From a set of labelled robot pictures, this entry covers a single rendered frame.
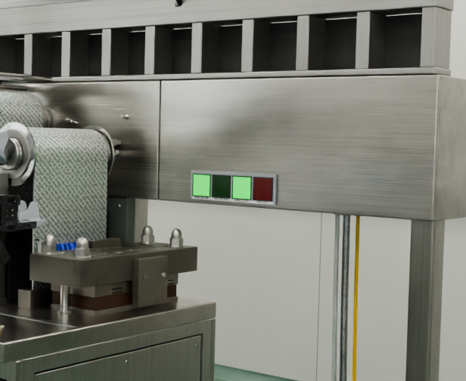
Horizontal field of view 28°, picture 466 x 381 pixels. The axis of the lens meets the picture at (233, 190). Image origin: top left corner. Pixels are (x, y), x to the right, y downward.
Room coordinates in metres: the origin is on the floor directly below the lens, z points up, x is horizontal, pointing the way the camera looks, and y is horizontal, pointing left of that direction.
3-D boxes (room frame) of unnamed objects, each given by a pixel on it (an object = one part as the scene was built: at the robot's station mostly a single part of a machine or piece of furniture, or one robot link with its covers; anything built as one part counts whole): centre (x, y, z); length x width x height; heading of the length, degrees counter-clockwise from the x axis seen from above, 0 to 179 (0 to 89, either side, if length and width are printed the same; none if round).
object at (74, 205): (2.26, 0.39, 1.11); 0.23 x 0.01 x 0.18; 143
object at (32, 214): (2.15, 0.45, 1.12); 0.09 x 0.03 x 0.06; 142
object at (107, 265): (2.22, 0.27, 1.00); 0.40 x 0.16 x 0.06; 143
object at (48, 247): (2.12, 0.41, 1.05); 0.04 x 0.04 x 0.04
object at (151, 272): (2.18, 0.18, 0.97); 0.10 x 0.03 x 0.11; 143
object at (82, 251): (2.07, 0.33, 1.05); 0.04 x 0.04 x 0.04
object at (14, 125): (2.20, 0.51, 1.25); 0.15 x 0.01 x 0.15; 53
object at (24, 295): (2.26, 0.39, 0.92); 0.28 x 0.04 x 0.04; 143
